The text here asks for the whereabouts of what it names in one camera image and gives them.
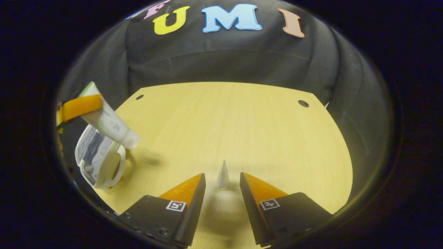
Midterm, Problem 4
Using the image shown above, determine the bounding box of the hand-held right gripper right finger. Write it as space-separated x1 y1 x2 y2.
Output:
239 172 334 247

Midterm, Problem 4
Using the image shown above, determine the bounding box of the black backdrop cloth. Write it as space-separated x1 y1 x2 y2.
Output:
57 0 393 196

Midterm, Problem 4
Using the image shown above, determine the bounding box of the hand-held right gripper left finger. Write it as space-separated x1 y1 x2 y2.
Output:
119 173 207 247

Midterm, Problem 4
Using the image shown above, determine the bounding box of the white suitcase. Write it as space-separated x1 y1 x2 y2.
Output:
74 124 127 190

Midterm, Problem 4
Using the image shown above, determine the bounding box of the white green skin care tube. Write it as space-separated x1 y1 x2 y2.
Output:
78 81 140 150

